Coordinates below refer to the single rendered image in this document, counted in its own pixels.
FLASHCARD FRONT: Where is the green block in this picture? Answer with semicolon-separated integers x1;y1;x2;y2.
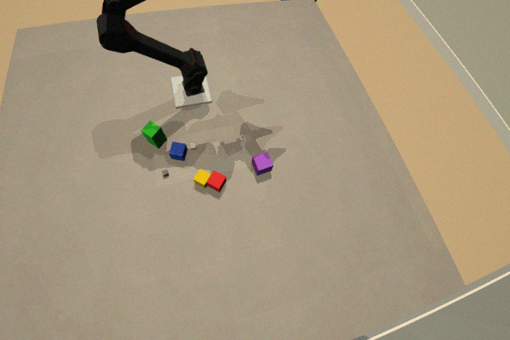
147;133;167;149
141;121;163;143

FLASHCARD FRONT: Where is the red block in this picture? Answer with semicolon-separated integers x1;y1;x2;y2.
206;171;226;193

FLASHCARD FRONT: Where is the blue block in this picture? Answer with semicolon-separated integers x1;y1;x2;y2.
169;142;187;161

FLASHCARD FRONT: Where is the purple cube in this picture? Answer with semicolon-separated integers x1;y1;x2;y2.
252;152;273;175

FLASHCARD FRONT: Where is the yellow block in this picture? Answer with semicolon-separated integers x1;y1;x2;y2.
193;169;211;189

